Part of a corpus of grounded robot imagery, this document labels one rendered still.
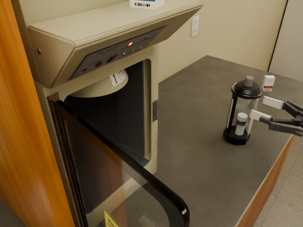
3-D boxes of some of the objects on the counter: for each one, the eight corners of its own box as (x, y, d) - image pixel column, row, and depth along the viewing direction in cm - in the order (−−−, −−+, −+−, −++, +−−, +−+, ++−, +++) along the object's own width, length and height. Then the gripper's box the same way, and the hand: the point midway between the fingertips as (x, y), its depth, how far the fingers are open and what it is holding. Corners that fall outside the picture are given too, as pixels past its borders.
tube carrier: (218, 136, 105) (226, 89, 93) (229, 124, 112) (239, 78, 100) (243, 147, 99) (256, 99, 87) (254, 133, 106) (268, 87, 94)
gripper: (337, 104, 87) (271, 84, 99) (322, 139, 72) (245, 111, 84) (329, 122, 92) (266, 101, 103) (313, 159, 77) (241, 129, 88)
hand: (261, 107), depth 93 cm, fingers open, 11 cm apart
